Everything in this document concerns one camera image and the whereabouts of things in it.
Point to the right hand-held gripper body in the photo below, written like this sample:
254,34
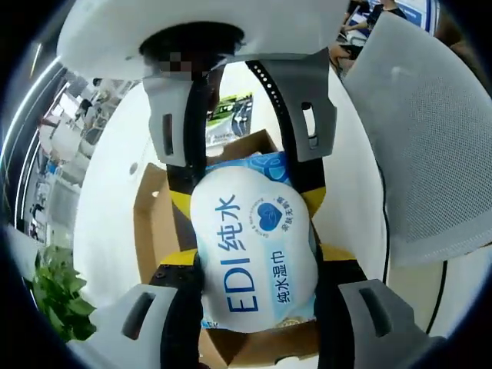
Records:
269,23

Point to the brown cardboard shoe box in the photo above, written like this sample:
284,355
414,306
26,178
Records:
153,230

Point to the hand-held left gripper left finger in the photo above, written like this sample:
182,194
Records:
180,307

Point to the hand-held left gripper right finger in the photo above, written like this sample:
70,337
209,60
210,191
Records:
346,307

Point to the white blue wet wipes pack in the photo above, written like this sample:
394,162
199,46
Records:
253,238

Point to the grey mesh office chair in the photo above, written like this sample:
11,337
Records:
423,153

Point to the potted green plant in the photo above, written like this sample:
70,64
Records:
61,296

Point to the white table socket panel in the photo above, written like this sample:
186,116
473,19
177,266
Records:
133,168

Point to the green printed packet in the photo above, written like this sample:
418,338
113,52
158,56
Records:
230,119

